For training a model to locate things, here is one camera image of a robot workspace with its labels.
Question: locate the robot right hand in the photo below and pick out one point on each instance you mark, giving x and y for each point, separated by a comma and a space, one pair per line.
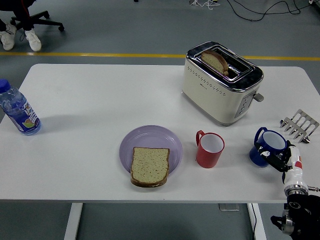
295, 172

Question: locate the blue enamel cup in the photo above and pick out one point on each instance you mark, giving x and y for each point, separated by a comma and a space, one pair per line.
256, 160

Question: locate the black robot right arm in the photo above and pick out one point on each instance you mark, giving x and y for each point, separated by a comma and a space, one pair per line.
300, 212

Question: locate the red enamel cup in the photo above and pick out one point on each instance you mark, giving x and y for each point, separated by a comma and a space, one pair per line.
207, 160

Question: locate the upright bread slice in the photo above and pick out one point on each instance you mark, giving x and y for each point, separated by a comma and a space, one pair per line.
212, 61

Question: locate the flat bread slice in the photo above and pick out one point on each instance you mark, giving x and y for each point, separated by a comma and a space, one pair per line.
150, 165

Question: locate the metal toast rack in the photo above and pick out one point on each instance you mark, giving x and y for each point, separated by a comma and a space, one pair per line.
297, 117

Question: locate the white table leg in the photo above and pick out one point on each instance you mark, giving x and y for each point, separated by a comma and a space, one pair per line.
72, 222
261, 225

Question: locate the cream and chrome toaster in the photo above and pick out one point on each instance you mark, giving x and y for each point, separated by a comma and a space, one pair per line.
212, 100

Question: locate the purple plate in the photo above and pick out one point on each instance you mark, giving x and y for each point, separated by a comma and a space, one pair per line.
150, 137

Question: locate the clear bottle with blue cap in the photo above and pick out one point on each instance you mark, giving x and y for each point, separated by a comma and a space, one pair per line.
20, 112

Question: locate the seated person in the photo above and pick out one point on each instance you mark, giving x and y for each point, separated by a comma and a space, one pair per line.
33, 41

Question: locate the black office chair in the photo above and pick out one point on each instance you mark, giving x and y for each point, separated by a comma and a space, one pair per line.
37, 21

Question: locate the grey under-table bracket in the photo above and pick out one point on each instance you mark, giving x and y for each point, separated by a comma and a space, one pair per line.
228, 207

